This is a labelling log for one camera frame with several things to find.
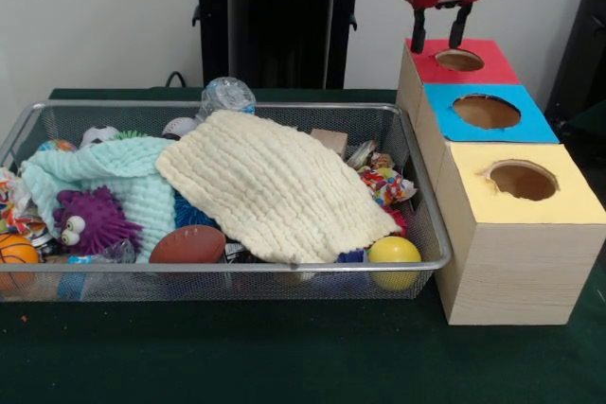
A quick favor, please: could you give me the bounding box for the clear plastic bottle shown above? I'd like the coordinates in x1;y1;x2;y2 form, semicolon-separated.
196;76;258;122

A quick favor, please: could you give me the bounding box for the wooden box with three holes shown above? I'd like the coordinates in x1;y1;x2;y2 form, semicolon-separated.
396;38;606;327

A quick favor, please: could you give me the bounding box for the clear mesh bin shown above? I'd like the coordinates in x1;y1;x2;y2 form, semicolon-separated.
0;99;452;304

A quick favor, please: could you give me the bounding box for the black furniture piece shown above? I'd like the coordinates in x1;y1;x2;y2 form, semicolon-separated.
544;0;606;168

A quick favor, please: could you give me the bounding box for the small wooden block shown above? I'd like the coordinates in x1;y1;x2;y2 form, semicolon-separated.
310;128;349;157

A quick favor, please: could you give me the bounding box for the cream waffle cloth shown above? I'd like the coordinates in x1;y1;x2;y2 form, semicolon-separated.
154;109;402;265

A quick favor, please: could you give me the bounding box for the yellow ball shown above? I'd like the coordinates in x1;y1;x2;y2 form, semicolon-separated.
367;236;422;292

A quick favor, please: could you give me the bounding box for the white toy baseball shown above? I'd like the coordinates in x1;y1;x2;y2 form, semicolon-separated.
161;116;200;141

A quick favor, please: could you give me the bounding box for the brown toy football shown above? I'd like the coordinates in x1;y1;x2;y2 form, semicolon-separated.
149;225;227;265

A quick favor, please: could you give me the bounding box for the mint green waffle cloth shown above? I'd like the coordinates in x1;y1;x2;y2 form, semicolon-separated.
19;135;177;263

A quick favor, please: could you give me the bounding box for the black and white soccer ball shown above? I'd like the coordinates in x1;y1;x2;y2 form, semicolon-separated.
79;125;120;149

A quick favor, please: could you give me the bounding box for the dark green table cloth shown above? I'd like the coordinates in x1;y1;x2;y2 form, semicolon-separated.
0;86;606;404

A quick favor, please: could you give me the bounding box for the purple spiky monster toy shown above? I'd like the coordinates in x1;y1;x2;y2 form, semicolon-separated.
51;185;144;257

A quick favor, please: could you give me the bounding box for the orange toy basketball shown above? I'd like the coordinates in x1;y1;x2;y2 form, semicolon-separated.
0;233;41;294

